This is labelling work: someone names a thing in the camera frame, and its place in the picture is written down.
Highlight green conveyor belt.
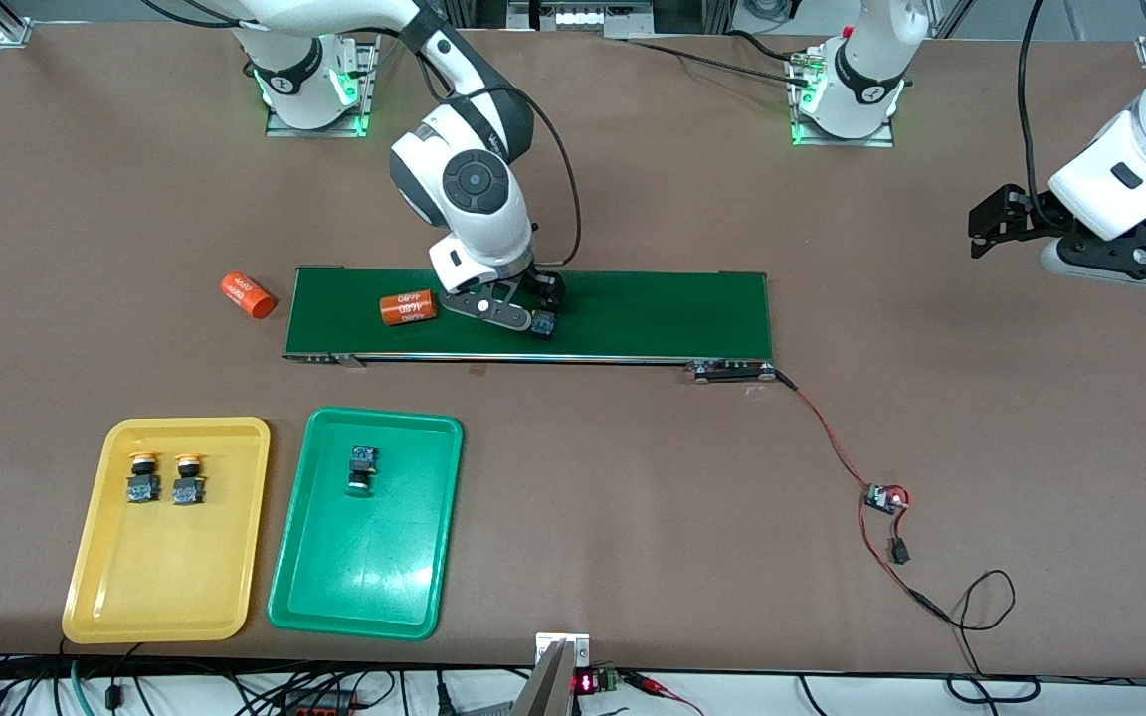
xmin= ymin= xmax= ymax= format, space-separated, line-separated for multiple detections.
xmin=282 ymin=266 xmax=779 ymax=385

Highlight orange 4680 cylinder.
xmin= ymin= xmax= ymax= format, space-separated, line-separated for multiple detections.
xmin=220 ymin=271 xmax=278 ymax=320
xmin=379 ymin=288 xmax=438 ymax=327

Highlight yellow push button green indicator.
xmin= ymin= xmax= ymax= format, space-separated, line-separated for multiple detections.
xmin=125 ymin=452 xmax=162 ymax=505

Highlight aluminium camera mount post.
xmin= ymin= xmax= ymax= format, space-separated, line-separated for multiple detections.
xmin=511 ymin=632 xmax=592 ymax=716

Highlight black power strip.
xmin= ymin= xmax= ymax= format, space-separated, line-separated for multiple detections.
xmin=280 ymin=689 xmax=360 ymax=716

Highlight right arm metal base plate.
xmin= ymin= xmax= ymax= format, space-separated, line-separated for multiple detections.
xmin=267 ymin=28 xmax=380 ymax=138

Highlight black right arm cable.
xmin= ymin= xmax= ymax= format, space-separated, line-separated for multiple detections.
xmin=414 ymin=0 xmax=583 ymax=269

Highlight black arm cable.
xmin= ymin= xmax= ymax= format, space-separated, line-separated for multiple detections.
xmin=1018 ymin=0 xmax=1071 ymax=215
xmin=414 ymin=0 xmax=583 ymax=269

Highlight black table cable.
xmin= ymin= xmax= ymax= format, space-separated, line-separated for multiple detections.
xmin=623 ymin=35 xmax=818 ymax=89

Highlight thin black cable loop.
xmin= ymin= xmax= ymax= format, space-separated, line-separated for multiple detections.
xmin=931 ymin=570 xmax=1042 ymax=705

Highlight red black conveyor wire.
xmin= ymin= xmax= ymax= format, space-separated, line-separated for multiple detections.
xmin=777 ymin=370 xmax=880 ymax=493

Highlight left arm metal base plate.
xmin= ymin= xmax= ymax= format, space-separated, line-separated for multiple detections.
xmin=790 ymin=48 xmax=895 ymax=148

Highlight red black clip leads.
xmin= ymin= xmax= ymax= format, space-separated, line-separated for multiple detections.
xmin=623 ymin=671 xmax=705 ymax=716

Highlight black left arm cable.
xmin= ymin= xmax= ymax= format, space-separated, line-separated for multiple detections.
xmin=1018 ymin=0 xmax=1071 ymax=215

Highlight yellow push button red indicator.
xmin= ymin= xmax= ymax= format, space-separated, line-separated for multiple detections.
xmin=171 ymin=453 xmax=208 ymax=506

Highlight yellow plastic tray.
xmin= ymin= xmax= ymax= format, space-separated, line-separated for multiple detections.
xmin=62 ymin=417 xmax=272 ymax=644

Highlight green plastic tray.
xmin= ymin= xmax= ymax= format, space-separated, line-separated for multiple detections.
xmin=267 ymin=406 xmax=465 ymax=640

